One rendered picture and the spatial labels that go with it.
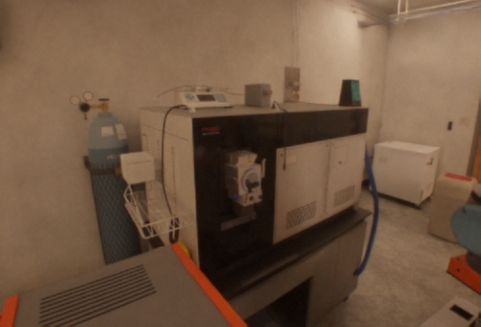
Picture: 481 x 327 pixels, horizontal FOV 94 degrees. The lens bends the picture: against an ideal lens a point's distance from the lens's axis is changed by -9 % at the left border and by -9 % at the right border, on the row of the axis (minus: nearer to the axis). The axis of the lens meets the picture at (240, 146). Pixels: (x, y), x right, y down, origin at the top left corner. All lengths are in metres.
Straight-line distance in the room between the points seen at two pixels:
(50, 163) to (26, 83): 0.52
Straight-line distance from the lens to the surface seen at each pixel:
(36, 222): 2.07
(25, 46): 1.92
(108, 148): 1.55
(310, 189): 1.33
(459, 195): 3.24
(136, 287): 0.59
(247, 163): 0.90
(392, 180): 4.07
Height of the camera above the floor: 1.51
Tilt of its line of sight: 12 degrees down
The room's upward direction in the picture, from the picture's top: straight up
